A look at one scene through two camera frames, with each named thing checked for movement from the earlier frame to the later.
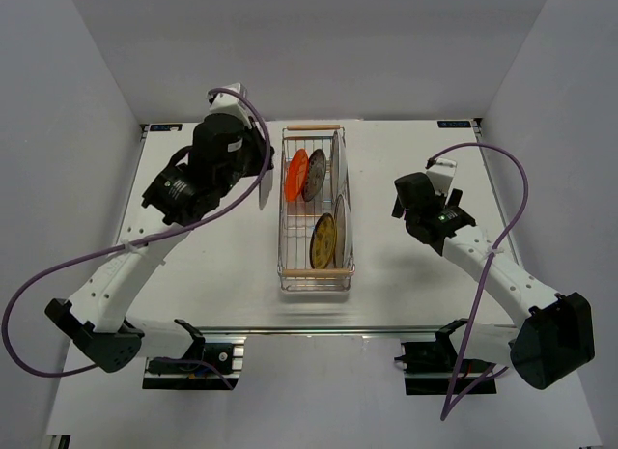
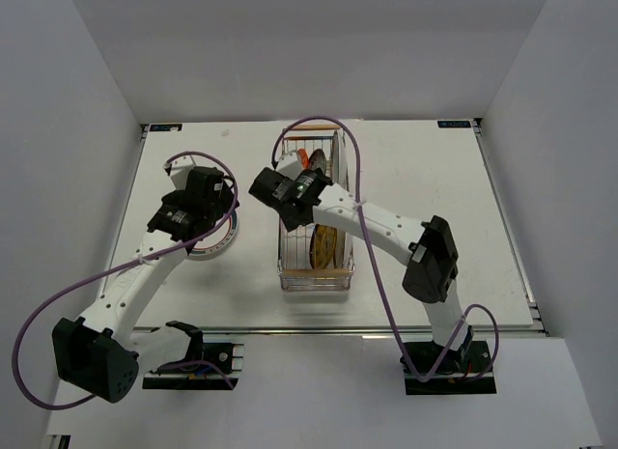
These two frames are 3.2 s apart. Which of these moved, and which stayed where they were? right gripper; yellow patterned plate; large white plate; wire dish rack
Moved: right gripper
Stayed: yellow patterned plate; large white plate; wire dish rack
